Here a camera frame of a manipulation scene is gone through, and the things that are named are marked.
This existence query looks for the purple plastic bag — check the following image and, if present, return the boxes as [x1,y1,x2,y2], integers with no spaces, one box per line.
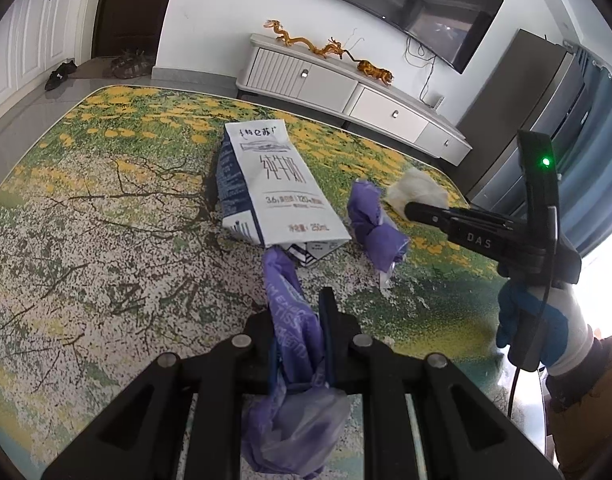
[242,247,350,479]

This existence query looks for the purple plastic wrapper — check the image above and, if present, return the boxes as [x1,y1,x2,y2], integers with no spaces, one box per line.
[347,180,410,294]

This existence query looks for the white tissue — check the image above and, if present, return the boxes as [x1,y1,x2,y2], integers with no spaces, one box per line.
[385,168,449,219]

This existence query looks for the white blue milk carton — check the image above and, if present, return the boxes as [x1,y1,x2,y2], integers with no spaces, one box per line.
[216,119,351,266]

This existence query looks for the brown jacket right forearm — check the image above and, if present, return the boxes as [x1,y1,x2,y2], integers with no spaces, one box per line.
[546,337,612,479]

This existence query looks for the right hand blue white glove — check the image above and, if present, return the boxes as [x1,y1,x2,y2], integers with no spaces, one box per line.
[496,281,594,376]

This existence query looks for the blue curtain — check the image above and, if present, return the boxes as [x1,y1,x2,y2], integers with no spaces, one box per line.
[558,48,612,257]

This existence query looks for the grey refrigerator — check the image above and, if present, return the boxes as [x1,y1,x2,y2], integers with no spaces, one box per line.
[451,29,590,216]

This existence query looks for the flower landscape floor rug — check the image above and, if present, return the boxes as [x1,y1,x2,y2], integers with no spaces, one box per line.
[0,86,513,479]

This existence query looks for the orange tiger figurine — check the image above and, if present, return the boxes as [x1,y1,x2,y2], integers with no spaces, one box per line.
[357,60,394,86]

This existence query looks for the white tv cabinet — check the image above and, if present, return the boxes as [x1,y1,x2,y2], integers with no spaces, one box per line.
[235,34,472,166]

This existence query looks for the orange dragon figurine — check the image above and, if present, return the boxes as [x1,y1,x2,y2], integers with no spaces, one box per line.
[263,20,345,60]

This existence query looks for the black shoes by door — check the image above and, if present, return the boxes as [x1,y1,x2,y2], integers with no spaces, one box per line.
[44,58,78,91]

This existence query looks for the dark brown entrance door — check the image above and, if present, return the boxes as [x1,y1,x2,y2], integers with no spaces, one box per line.
[92,0,169,58]

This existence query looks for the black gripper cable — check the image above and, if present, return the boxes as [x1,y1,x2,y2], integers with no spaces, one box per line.
[506,204,560,420]

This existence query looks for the white wall cabinet unit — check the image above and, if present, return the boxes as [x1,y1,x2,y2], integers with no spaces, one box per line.
[0,0,100,117]

